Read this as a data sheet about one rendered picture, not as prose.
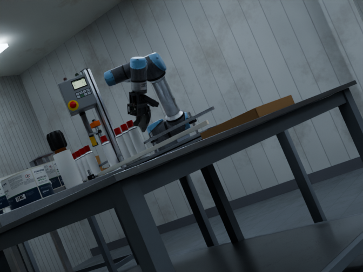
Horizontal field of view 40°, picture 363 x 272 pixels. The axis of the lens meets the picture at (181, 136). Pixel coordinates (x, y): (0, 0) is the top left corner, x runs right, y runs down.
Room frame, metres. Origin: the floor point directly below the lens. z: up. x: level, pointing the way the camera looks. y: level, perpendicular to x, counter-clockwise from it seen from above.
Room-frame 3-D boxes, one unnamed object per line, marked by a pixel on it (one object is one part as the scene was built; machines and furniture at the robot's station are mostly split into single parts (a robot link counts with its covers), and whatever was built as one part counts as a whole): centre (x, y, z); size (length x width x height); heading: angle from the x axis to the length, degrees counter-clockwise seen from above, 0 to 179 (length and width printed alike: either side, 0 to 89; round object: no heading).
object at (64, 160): (2.46, 0.58, 1.03); 0.09 x 0.09 x 0.30
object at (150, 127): (3.04, 0.12, 1.02); 0.13 x 0.12 x 0.14; 83
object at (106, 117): (2.84, 0.37, 1.17); 0.04 x 0.04 x 0.67; 45
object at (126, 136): (2.53, 0.25, 0.98); 0.05 x 0.05 x 0.20
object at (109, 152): (2.66, 0.39, 0.98); 0.05 x 0.05 x 0.20
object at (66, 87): (2.84, 0.45, 1.38); 0.17 x 0.10 x 0.19; 100
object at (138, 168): (2.55, 0.42, 0.82); 2.10 x 1.50 x 0.02; 45
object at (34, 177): (2.26, 0.73, 0.95); 0.20 x 0.20 x 0.14
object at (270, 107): (2.01, -0.27, 0.85); 0.30 x 0.26 x 0.04; 45
